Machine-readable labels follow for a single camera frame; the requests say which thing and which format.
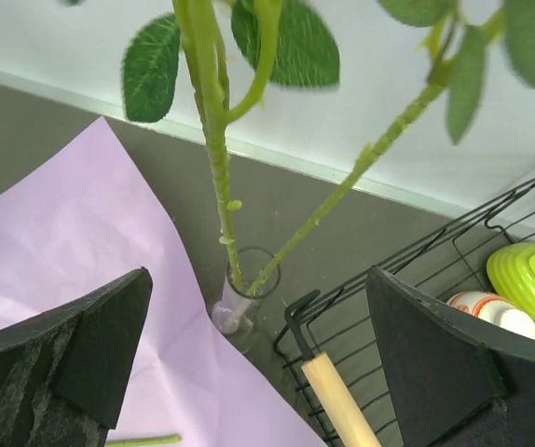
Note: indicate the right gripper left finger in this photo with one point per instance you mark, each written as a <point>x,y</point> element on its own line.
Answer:
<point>64,372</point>

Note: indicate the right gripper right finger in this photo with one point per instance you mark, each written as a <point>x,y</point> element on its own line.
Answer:
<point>454,380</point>

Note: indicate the pink wrapping paper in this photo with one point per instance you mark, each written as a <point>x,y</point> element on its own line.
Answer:
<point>87,216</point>

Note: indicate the pink rose stem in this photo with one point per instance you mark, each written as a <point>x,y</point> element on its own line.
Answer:
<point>313,139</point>

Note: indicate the cream white rose stem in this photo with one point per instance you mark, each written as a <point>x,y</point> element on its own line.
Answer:
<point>287,44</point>

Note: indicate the peach rose stem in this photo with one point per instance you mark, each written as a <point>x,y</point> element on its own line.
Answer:
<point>145,442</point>

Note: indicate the clear glass vase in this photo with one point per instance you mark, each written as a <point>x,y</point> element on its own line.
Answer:
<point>234,314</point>

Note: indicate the white red patterned bowl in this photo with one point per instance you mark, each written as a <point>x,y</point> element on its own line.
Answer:
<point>495,310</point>

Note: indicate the green square cup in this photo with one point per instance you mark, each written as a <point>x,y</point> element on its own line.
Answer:
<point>511,273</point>

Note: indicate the black wire basket wooden handles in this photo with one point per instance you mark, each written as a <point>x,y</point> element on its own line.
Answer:
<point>338,324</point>

